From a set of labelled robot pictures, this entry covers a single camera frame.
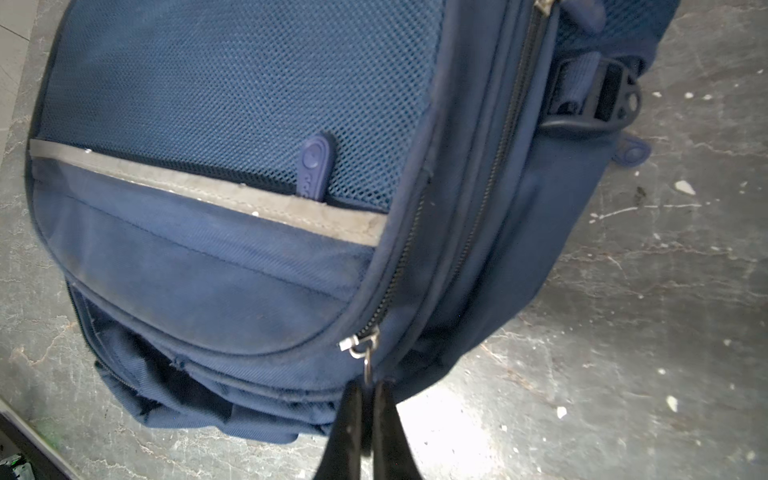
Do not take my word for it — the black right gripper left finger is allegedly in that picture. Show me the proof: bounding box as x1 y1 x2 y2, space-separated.
313 380 363 480

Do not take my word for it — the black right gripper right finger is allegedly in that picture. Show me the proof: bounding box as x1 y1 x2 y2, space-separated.
371 381 423 480

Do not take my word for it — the navy blue student backpack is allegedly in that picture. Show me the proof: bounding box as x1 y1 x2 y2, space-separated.
26 1 678 443

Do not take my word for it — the slotted aluminium floor rail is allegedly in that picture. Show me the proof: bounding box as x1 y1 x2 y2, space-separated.
1 399 80 480

